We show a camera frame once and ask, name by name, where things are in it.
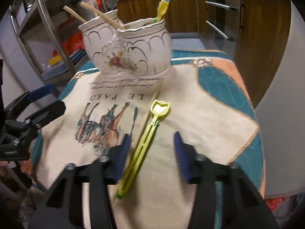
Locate yellow plastic tulip spoon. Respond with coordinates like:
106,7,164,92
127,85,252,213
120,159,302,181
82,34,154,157
153,0,169,23

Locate wooden kitchen cabinets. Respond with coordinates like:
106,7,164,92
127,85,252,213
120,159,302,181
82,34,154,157
117,0,292,106

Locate person's left hand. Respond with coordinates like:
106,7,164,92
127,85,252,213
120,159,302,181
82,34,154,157
0,158,33,191

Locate red plastic bag lower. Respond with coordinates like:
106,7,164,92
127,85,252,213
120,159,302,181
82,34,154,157
61,31,84,55

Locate stainless steel shelf rack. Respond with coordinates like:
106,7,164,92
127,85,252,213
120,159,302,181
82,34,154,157
1,0,112,92

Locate white double ceramic utensil jar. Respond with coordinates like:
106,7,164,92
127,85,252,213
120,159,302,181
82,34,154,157
79,16,172,78

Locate printed beige teal tablecloth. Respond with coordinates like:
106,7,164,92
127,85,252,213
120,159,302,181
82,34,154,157
32,51,265,228

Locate built-in oven with handles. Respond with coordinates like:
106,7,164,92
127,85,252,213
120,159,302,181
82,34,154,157
197,0,241,55

